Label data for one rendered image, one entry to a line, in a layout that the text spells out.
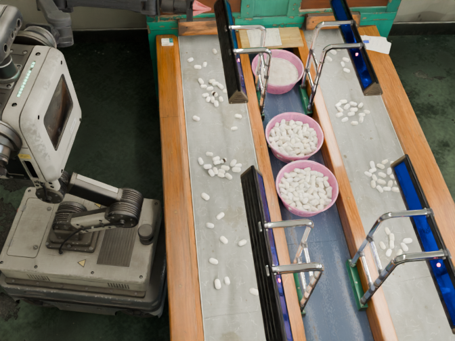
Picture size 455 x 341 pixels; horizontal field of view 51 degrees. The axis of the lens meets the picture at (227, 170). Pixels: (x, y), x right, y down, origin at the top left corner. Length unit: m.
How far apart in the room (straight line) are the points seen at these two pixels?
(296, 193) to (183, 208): 0.48
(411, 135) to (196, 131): 1.00
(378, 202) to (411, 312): 0.47
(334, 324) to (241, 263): 0.42
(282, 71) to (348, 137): 0.51
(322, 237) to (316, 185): 0.23
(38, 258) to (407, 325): 1.55
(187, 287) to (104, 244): 0.58
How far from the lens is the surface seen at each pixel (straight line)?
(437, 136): 3.53
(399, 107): 2.48
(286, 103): 2.47
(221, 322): 1.81
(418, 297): 2.00
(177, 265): 1.86
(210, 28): 2.61
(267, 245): 1.52
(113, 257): 2.23
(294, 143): 2.23
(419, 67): 3.96
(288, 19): 2.72
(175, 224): 1.94
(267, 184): 2.05
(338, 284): 2.00
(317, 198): 2.08
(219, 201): 2.02
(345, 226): 2.07
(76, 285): 2.33
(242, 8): 2.62
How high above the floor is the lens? 2.47
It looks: 55 degrees down
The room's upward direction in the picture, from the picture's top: 4 degrees clockwise
